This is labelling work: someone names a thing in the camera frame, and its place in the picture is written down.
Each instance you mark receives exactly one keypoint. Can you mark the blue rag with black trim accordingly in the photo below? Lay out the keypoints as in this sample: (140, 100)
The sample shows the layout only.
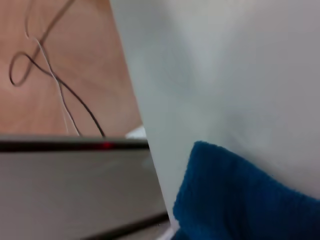
(237, 195)

